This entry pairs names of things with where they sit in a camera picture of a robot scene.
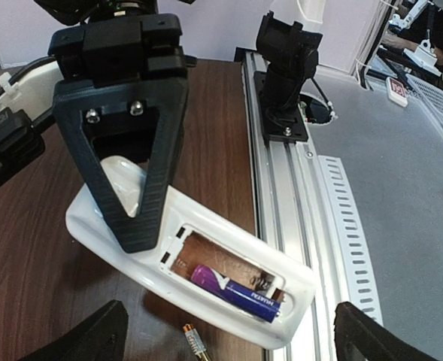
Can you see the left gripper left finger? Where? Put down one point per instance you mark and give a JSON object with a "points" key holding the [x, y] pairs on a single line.
{"points": [[102, 336]]}

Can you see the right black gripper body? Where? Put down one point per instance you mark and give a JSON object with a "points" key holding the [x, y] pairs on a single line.
{"points": [[121, 50]]}

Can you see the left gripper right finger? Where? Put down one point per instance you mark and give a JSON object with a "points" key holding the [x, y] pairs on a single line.
{"points": [[359, 337]]}

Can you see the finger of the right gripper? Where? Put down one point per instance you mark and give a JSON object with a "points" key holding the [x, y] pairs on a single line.
{"points": [[123, 169]]}

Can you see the white remote control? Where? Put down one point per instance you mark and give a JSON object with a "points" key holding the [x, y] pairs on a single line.
{"points": [[192, 235]]}

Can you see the blue purple battery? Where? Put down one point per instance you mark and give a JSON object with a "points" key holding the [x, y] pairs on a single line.
{"points": [[235, 294]]}

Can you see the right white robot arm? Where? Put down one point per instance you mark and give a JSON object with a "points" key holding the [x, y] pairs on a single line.
{"points": [[32, 88]]}

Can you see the white perforated tray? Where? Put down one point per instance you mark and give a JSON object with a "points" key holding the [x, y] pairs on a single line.
{"points": [[359, 273]]}

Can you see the gold battery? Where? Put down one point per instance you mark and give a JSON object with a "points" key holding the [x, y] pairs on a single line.
{"points": [[195, 342]]}

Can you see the white basket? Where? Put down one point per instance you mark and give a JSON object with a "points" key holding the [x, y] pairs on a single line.
{"points": [[431, 95]]}

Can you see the red white card box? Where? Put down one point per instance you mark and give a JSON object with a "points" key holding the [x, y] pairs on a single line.
{"points": [[396, 92]]}

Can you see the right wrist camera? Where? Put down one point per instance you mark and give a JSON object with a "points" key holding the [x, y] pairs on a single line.
{"points": [[20, 144]]}

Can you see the front aluminium rail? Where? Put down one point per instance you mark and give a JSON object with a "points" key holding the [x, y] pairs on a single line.
{"points": [[293, 215]]}

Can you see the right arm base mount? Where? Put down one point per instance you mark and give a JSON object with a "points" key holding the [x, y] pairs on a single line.
{"points": [[288, 96]]}

